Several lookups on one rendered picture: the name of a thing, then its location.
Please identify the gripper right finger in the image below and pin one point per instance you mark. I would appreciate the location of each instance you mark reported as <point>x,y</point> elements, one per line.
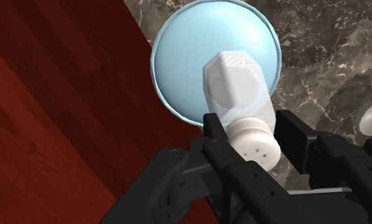
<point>338,155</point>

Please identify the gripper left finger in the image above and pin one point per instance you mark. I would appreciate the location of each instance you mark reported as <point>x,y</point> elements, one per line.
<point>235,173</point>

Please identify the white salt shaker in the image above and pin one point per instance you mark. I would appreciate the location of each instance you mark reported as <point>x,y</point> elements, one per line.
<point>235,90</point>

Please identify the light blue bowl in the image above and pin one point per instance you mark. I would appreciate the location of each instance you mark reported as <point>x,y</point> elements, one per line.
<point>186,62</point>

